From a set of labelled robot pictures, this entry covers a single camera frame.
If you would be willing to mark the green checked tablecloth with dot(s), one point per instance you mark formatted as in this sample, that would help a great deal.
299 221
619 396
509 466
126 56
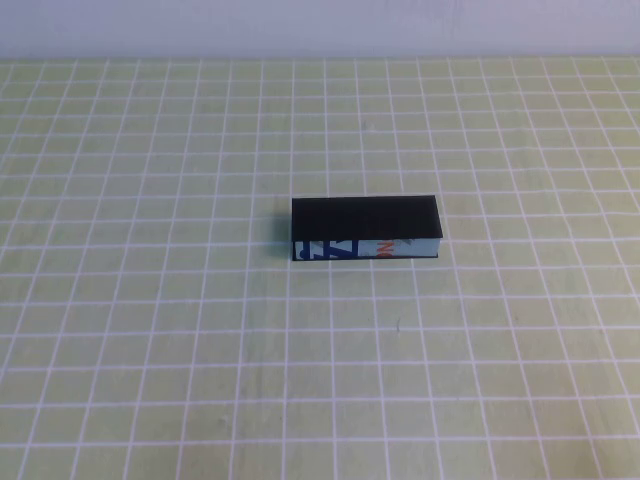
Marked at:
320 390

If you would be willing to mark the black glasses case printed front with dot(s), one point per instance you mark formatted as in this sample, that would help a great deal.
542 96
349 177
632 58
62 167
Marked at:
365 217

